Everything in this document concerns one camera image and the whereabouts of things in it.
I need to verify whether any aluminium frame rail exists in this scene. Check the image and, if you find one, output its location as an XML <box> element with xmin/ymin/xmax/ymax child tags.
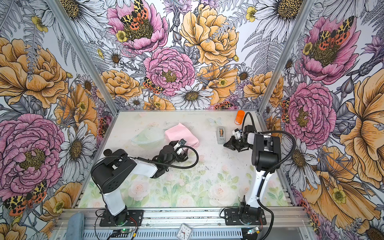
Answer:
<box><xmin>50</xmin><ymin>207</ymin><xmax>316</xmax><ymax>240</ymax></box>

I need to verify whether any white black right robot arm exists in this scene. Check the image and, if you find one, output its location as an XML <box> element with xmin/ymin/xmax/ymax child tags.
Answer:
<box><xmin>224</xmin><ymin>125</ymin><xmax>281</xmax><ymax>217</ymax></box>

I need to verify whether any green circuit board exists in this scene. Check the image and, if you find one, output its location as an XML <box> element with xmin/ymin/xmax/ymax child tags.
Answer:
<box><xmin>113</xmin><ymin>228</ymin><xmax>136</xmax><ymax>235</ymax></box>

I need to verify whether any orange plastic bottle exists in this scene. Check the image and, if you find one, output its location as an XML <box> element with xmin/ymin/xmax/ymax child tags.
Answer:
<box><xmin>235</xmin><ymin>110</ymin><xmax>245</xmax><ymax>125</ymax></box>

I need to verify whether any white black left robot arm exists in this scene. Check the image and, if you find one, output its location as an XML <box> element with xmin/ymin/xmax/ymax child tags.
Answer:
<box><xmin>91</xmin><ymin>139</ymin><xmax>199</xmax><ymax>217</ymax></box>

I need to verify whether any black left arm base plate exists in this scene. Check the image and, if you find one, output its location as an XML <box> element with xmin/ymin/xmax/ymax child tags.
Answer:
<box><xmin>99</xmin><ymin>209</ymin><xmax>145</xmax><ymax>227</ymax></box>

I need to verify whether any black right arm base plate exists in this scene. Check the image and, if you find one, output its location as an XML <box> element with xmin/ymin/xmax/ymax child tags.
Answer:
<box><xmin>223</xmin><ymin>208</ymin><xmax>267</xmax><ymax>226</ymax></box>

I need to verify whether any small jar with dark lid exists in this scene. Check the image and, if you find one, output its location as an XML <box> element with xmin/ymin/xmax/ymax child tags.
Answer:
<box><xmin>103</xmin><ymin>149</ymin><xmax>113</xmax><ymax>157</ymax></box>

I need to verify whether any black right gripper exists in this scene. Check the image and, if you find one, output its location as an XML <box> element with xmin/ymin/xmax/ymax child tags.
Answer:
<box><xmin>223</xmin><ymin>135</ymin><xmax>254</xmax><ymax>153</ymax></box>

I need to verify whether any black corrugated cable conduit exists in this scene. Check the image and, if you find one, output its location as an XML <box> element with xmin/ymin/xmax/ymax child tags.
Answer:
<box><xmin>241</xmin><ymin>111</ymin><xmax>297</xmax><ymax>240</ymax></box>

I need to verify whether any purple and pink wrapping paper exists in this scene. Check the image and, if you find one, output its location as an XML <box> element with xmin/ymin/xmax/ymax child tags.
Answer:
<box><xmin>165</xmin><ymin>123</ymin><xmax>200</xmax><ymax>147</ymax></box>

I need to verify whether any small white clock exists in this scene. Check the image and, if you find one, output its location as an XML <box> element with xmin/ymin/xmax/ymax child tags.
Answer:
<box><xmin>176</xmin><ymin>224</ymin><xmax>193</xmax><ymax>240</ymax></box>

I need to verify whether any grey tape dispenser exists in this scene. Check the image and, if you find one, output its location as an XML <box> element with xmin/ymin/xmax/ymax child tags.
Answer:
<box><xmin>217</xmin><ymin>127</ymin><xmax>226</xmax><ymax>145</ymax></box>

